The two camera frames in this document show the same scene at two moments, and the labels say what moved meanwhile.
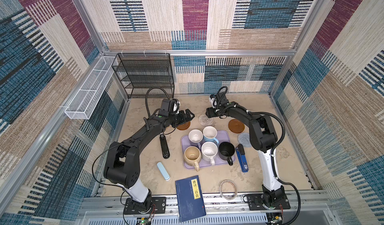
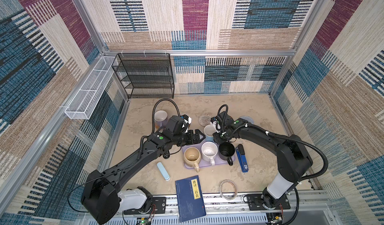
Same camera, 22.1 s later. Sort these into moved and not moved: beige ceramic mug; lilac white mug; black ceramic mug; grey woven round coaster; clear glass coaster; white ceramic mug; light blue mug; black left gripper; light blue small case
Moved: grey woven round coaster; black left gripper; lilac white mug
Not moved: black ceramic mug; clear glass coaster; light blue mug; white ceramic mug; light blue small case; beige ceramic mug
